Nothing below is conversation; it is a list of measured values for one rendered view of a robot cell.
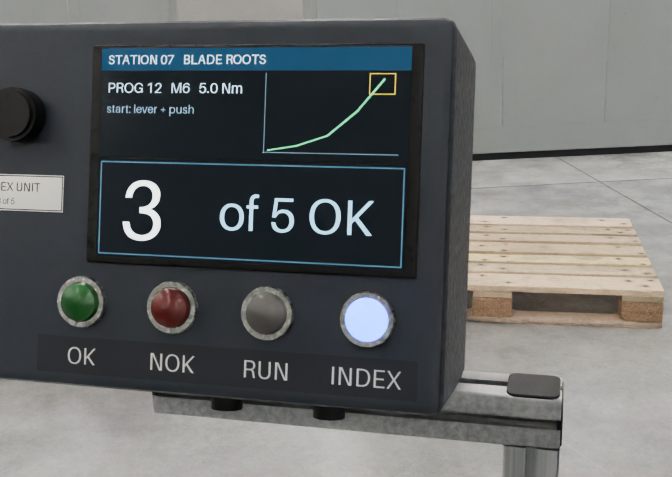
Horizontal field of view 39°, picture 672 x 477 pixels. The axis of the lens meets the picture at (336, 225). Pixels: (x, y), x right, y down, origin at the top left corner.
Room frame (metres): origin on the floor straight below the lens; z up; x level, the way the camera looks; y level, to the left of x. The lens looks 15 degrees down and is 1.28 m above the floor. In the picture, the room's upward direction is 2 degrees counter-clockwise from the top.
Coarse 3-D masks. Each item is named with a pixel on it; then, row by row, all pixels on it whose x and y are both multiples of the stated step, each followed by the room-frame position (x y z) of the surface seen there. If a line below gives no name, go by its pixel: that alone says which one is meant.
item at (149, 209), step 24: (120, 168) 0.47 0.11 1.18; (144, 168) 0.47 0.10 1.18; (168, 168) 0.47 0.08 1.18; (120, 192) 0.47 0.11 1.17; (144, 192) 0.47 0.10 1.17; (168, 192) 0.46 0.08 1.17; (120, 216) 0.47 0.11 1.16; (144, 216) 0.46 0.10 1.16; (168, 216) 0.46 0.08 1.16; (96, 240) 0.47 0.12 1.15; (120, 240) 0.46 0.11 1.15; (144, 240) 0.46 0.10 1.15; (168, 240) 0.46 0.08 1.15
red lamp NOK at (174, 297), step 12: (156, 288) 0.45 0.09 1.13; (168, 288) 0.45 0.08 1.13; (180, 288) 0.45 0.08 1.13; (156, 300) 0.44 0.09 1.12; (168, 300) 0.44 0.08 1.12; (180, 300) 0.44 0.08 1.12; (192, 300) 0.44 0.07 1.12; (156, 312) 0.44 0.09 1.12; (168, 312) 0.44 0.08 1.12; (180, 312) 0.44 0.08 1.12; (192, 312) 0.44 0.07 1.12; (156, 324) 0.44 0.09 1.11; (168, 324) 0.44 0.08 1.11; (180, 324) 0.44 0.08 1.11; (192, 324) 0.44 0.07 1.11
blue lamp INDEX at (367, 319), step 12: (348, 300) 0.43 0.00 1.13; (360, 300) 0.42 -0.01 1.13; (372, 300) 0.42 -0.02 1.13; (384, 300) 0.42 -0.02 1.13; (348, 312) 0.42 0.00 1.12; (360, 312) 0.42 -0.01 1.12; (372, 312) 0.42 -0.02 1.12; (384, 312) 0.42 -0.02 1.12; (348, 324) 0.42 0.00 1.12; (360, 324) 0.42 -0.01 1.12; (372, 324) 0.41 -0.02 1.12; (384, 324) 0.42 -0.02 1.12; (348, 336) 0.42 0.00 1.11; (360, 336) 0.42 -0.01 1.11; (372, 336) 0.41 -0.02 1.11; (384, 336) 0.42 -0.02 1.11
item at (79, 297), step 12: (84, 276) 0.46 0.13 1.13; (72, 288) 0.46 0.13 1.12; (84, 288) 0.45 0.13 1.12; (96, 288) 0.46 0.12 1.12; (60, 300) 0.46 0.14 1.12; (72, 300) 0.45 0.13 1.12; (84, 300) 0.45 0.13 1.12; (96, 300) 0.45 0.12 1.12; (60, 312) 0.46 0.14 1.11; (72, 312) 0.45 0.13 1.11; (84, 312) 0.45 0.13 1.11; (96, 312) 0.45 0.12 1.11; (72, 324) 0.46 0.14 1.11; (84, 324) 0.45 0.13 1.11
